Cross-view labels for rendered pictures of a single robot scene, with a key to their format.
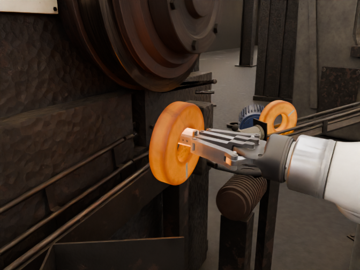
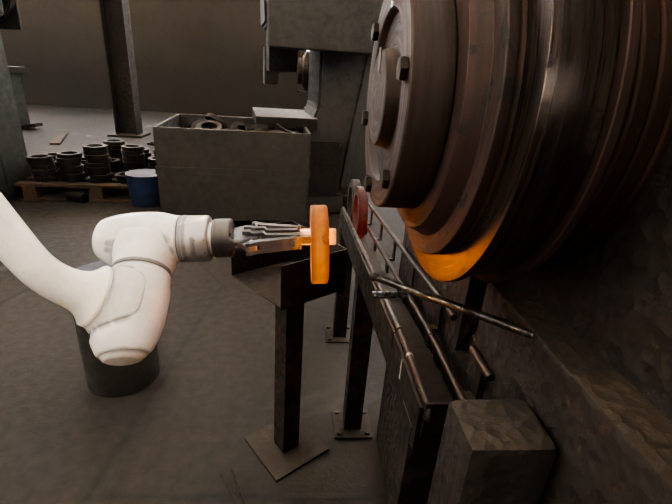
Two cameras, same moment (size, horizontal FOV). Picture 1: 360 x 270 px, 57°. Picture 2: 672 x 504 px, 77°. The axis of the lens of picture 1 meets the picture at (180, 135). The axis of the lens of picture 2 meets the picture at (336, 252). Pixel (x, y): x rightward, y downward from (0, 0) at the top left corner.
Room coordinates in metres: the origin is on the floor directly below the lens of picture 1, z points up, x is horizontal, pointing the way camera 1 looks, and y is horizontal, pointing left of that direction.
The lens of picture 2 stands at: (1.24, -0.43, 1.14)
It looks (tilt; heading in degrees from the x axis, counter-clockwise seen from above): 23 degrees down; 144
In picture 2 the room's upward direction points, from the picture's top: 4 degrees clockwise
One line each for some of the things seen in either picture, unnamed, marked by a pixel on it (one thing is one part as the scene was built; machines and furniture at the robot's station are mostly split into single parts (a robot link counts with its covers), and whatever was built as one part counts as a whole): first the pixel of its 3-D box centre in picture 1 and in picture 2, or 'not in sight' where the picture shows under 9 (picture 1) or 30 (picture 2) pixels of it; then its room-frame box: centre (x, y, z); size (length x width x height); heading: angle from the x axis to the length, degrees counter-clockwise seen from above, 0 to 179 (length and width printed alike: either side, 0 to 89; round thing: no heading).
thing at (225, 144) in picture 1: (221, 147); (272, 235); (0.53, -0.07, 0.84); 0.11 x 0.01 x 0.04; 62
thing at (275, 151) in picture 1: (262, 154); (237, 237); (0.51, -0.14, 0.83); 0.09 x 0.08 x 0.07; 60
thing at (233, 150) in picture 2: not in sight; (239, 169); (-1.87, 0.83, 0.39); 1.03 x 0.83 x 0.79; 64
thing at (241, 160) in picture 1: (245, 159); not in sight; (0.49, -0.10, 0.83); 0.05 x 0.05 x 0.02; 62
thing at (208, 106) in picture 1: (194, 137); (482, 495); (1.06, -0.05, 0.68); 0.11 x 0.08 x 0.24; 60
